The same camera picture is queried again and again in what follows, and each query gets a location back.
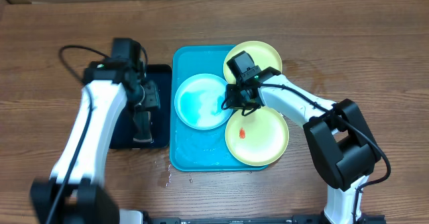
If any dark green sponge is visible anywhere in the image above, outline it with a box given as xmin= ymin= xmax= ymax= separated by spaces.
xmin=133 ymin=111 xmax=153 ymax=144

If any black rectangular tray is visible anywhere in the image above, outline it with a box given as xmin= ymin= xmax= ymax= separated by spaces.
xmin=110 ymin=64 xmax=172 ymax=149

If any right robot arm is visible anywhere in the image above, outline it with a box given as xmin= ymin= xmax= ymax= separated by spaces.
xmin=223 ymin=51 xmax=383 ymax=223

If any yellow-green plate bottom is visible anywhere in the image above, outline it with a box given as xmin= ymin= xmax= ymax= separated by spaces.
xmin=225 ymin=107 xmax=290 ymax=166

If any yellow-green plate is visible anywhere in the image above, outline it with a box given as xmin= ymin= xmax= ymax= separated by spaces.
xmin=225 ymin=107 xmax=290 ymax=166
xmin=223 ymin=41 xmax=283 ymax=84

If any yellow-green plate top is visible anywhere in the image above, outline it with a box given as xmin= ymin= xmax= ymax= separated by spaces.
xmin=223 ymin=41 xmax=283 ymax=84

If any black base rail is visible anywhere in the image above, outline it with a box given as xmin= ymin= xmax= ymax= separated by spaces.
xmin=119 ymin=209 xmax=386 ymax=224

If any light blue plate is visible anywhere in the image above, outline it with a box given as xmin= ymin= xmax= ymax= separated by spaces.
xmin=174 ymin=73 xmax=233 ymax=130

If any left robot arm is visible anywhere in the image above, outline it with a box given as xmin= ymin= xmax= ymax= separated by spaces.
xmin=30 ymin=38 xmax=161 ymax=223

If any teal plastic tray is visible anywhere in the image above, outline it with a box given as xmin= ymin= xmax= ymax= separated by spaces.
xmin=170 ymin=45 xmax=267 ymax=172

